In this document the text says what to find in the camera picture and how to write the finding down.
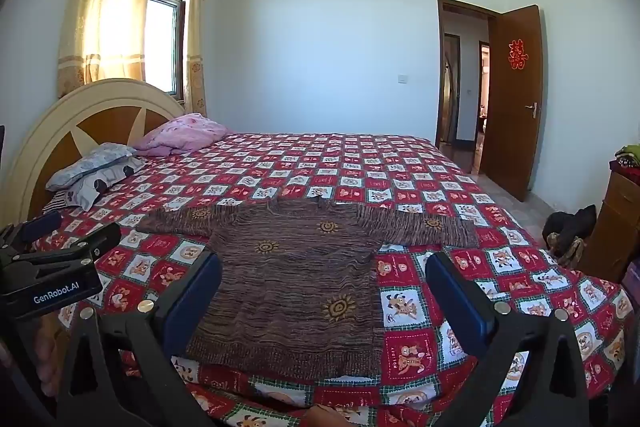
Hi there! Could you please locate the red paper door decoration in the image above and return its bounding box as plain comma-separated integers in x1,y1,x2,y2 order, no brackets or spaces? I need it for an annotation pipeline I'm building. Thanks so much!
507,38,527,71

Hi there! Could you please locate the brown wooden door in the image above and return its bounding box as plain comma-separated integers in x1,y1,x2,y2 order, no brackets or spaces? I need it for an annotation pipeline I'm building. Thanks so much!
479,5,544,202

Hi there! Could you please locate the brown wooden cabinet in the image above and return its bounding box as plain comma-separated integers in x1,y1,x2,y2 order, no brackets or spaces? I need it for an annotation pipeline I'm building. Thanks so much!
575,161,640,285

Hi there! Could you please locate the grey floral pillow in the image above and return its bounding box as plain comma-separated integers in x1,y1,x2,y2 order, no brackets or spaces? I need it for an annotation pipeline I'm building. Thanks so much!
46,143,137,192

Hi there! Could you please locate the red checkered cartoon bedspread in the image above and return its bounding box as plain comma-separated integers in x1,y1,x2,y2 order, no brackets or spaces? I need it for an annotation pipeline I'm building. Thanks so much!
30,132,633,427

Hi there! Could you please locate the brown door frame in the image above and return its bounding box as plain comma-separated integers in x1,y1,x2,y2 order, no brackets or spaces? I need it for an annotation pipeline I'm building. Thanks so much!
434,0,501,172

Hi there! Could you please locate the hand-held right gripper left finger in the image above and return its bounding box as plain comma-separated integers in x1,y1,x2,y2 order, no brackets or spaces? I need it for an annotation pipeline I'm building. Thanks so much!
52,252,223,427

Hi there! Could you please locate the cream and wood headboard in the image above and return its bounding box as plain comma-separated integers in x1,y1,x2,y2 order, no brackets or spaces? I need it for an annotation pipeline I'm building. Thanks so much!
0,78,187,223

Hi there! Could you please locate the wide yellow curtain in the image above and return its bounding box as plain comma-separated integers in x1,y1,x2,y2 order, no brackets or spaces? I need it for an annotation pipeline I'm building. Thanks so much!
56,0,165,100

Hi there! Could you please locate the pink pillow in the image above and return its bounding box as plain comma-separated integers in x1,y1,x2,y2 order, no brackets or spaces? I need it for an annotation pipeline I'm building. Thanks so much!
134,113,231,158

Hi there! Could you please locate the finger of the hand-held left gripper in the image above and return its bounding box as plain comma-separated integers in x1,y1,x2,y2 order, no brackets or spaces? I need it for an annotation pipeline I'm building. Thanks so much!
20,222,123,269
15,212,64,248

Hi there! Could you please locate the brown knitted sweater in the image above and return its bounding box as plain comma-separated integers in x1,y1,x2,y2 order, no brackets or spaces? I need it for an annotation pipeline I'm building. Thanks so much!
136,196,480,382

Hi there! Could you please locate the window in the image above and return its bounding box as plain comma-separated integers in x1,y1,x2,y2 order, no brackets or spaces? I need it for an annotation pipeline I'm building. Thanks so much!
144,0,191,100

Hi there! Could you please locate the dark bag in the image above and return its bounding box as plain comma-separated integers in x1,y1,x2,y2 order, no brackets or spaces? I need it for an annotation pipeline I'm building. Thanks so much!
541,204,598,268

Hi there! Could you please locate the narrow yellow curtain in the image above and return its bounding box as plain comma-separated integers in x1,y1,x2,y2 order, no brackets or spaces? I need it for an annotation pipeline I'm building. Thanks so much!
183,0,209,118

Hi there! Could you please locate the pile of clothes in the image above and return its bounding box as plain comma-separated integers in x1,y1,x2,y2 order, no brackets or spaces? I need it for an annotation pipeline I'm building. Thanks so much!
614,144,640,182

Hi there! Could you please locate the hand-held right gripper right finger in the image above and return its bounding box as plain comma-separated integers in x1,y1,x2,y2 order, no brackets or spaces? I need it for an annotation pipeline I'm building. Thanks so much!
425,252,593,427

